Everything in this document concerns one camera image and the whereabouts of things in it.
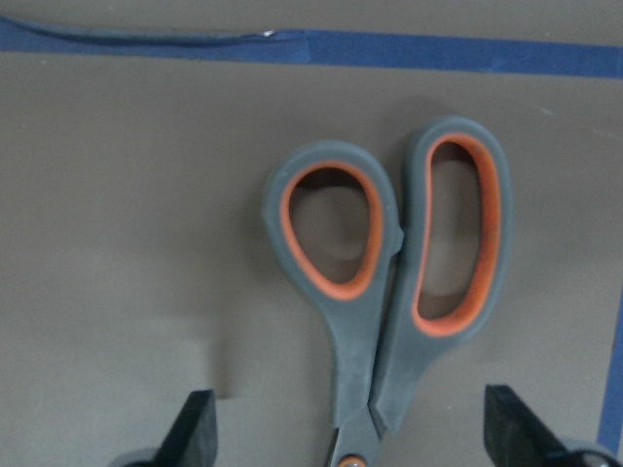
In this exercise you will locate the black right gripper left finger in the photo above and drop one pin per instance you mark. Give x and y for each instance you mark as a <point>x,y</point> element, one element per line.
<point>193,438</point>

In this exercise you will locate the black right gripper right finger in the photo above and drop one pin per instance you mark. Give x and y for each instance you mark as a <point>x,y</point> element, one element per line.
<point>515,436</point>

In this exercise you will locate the grey orange handled scissors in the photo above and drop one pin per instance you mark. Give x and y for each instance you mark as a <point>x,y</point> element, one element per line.
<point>381,343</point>

